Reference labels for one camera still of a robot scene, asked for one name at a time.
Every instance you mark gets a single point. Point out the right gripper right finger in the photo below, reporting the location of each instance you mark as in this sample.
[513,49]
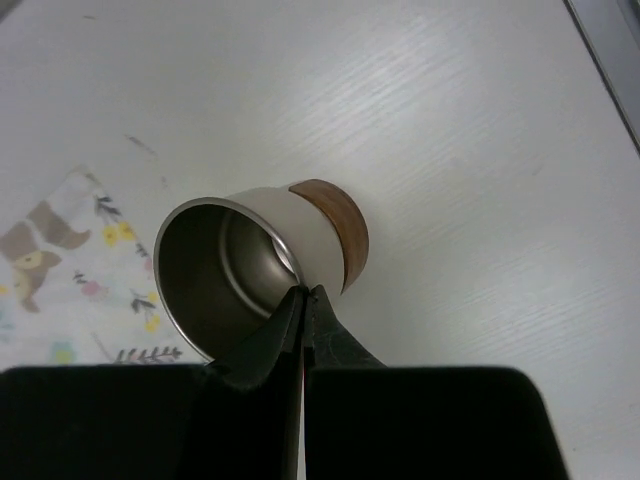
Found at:
[366,420]

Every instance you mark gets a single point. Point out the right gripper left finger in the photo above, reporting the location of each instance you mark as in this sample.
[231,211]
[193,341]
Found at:
[234,418]

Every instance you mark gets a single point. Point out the white and brown cup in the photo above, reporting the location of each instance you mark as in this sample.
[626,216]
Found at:
[223,265]

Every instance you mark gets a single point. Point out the patterned cloth placemat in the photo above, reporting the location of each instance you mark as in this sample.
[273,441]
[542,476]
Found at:
[77,286]

